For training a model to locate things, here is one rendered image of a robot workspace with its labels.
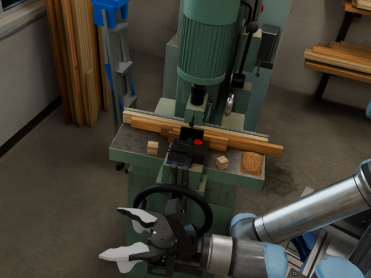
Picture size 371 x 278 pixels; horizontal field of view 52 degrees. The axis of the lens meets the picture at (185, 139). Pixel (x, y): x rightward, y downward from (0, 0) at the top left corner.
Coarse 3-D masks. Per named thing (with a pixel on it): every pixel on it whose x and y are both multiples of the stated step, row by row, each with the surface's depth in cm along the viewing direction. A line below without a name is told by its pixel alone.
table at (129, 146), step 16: (128, 128) 156; (112, 144) 147; (128, 144) 148; (144, 144) 149; (160, 144) 150; (128, 160) 147; (144, 160) 145; (160, 160) 144; (208, 160) 146; (240, 160) 148; (160, 176) 140; (208, 176) 144; (224, 176) 143; (240, 176) 141; (256, 176) 142
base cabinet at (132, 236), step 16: (128, 192) 158; (160, 208) 161; (192, 208) 157; (224, 208) 154; (128, 224) 171; (224, 224) 159; (128, 240) 178; (144, 240) 176; (128, 272) 195; (144, 272) 192; (160, 272) 189; (176, 272) 187; (208, 272) 182
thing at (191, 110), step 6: (204, 102) 146; (186, 108) 142; (192, 108) 142; (198, 108) 142; (204, 108) 143; (186, 114) 143; (192, 114) 142; (198, 114) 142; (204, 114) 143; (186, 120) 145; (198, 120) 144
